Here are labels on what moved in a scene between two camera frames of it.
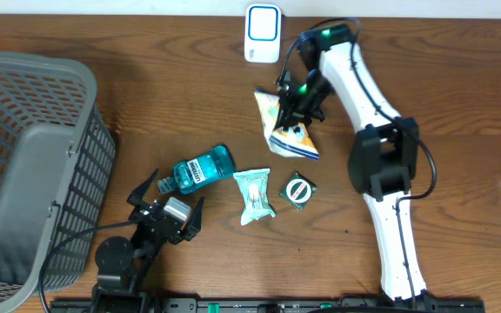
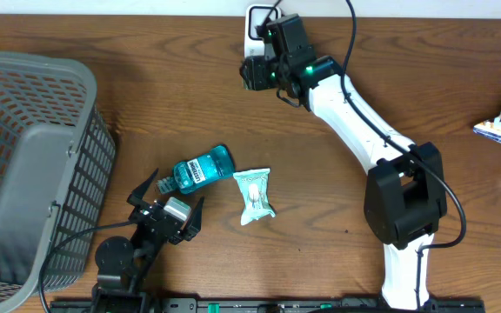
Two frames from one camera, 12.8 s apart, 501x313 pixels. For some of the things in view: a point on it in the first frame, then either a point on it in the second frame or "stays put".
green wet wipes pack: x=253 y=183 stays put
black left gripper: x=143 y=211 stays put
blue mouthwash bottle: x=187 y=174 stays put
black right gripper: x=289 y=109 to x=252 y=73
